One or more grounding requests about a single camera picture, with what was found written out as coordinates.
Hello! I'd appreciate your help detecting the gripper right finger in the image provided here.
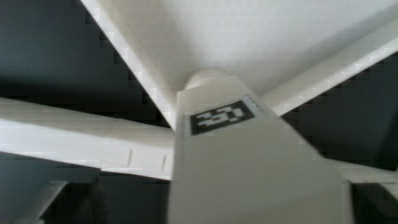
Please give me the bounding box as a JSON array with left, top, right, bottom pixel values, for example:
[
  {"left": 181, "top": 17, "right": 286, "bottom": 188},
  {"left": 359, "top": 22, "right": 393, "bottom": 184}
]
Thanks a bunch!
[{"left": 352, "top": 183, "right": 398, "bottom": 224}]

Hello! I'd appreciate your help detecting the white desk tabletop panel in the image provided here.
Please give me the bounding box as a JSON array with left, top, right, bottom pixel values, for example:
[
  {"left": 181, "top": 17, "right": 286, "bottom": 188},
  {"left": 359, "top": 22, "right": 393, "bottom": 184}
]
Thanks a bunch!
[{"left": 80, "top": 0, "right": 398, "bottom": 122}]

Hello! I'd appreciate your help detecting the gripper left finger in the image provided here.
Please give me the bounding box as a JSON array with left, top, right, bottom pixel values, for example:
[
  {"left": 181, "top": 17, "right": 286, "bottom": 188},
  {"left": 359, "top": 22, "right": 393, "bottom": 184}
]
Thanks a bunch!
[{"left": 23, "top": 178, "right": 106, "bottom": 224}]

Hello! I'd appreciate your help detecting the white desk leg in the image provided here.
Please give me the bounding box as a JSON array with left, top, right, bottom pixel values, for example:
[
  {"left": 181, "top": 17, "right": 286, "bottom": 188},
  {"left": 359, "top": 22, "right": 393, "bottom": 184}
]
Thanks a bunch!
[{"left": 167, "top": 69, "right": 353, "bottom": 224}]

